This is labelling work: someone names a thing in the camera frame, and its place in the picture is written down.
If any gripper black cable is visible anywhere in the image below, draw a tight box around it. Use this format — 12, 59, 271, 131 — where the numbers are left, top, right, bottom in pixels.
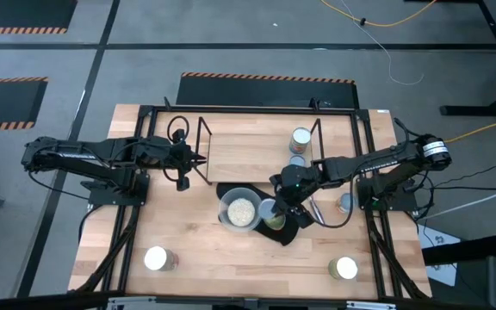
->
166, 115, 190, 146
310, 180, 357, 230

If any black aluminium rig frame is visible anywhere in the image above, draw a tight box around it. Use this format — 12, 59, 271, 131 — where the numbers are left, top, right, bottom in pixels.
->
69, 96, 432, 310

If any white paper sheet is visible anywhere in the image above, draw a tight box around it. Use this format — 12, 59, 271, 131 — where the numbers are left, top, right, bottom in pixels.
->
417, 222, 459, 288

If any oranges can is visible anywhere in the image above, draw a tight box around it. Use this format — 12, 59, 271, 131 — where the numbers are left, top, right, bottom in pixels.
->
335, 191, 357, 215

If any red-orange and teal can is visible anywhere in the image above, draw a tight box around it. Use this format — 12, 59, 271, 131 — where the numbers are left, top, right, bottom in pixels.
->
143, 245, 181, 273

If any clear plastic bowl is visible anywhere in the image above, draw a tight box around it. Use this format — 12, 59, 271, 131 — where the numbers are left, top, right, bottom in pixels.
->
217, 186, 264, 234

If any white rice heap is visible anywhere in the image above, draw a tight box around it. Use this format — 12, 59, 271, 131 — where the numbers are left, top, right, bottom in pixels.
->
226, 197, 257, 228

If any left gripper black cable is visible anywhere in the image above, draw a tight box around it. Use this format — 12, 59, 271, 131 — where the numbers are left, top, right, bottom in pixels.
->
166, 115, 190, 146

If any white cable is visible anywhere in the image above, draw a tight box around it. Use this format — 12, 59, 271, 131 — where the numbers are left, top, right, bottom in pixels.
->
417, 179, 496, 221

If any thin grey cable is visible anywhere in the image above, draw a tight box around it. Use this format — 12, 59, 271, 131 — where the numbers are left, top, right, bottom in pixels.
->
339, 0, 426, 86

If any black wire rack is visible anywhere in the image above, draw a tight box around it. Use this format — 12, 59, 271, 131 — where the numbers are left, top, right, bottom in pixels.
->
193, 115, 326, 188

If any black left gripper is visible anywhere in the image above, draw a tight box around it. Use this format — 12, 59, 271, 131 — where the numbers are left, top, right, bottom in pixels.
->
144, 127, 208, 192

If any yellow-green can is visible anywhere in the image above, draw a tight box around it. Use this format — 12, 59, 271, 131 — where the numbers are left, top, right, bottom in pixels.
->
327, 255, 360, 282

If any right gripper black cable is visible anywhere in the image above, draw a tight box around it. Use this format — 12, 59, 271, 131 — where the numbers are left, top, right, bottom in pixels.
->
310, 180, 357, 230

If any yellow cable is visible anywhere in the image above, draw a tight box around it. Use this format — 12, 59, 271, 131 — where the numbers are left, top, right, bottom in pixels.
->
443, 111, 496, 145
319, 0, 439, 28

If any short yellow fruit-print can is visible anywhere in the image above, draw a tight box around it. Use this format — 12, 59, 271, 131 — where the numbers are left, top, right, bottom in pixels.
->
257, 197, 280, 221

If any silver can opener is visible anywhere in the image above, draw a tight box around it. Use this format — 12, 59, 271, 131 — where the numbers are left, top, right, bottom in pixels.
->
309, 195, 325, 226

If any black hazard-striped floor mat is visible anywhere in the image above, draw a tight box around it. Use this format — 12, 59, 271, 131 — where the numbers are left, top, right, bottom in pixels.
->
0, 0, 78, 36
0, 76, 49, 133
175, 71, 360, 109

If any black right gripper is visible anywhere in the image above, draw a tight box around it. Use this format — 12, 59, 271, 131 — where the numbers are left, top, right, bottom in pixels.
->
269, 159, 332, 230

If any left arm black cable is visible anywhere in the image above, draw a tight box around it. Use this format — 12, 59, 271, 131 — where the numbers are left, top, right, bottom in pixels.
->
27, 170, 90, 202

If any black floor stand base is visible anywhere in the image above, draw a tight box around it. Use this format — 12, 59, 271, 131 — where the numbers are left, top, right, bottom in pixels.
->
438, 0, 496, 118

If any tomatoes can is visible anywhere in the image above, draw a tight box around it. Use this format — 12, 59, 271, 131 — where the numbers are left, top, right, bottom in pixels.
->
288, 126, 313, 156

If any tall green can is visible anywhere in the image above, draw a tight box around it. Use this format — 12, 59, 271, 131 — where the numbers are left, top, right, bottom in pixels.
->
263, 214, 287, 233

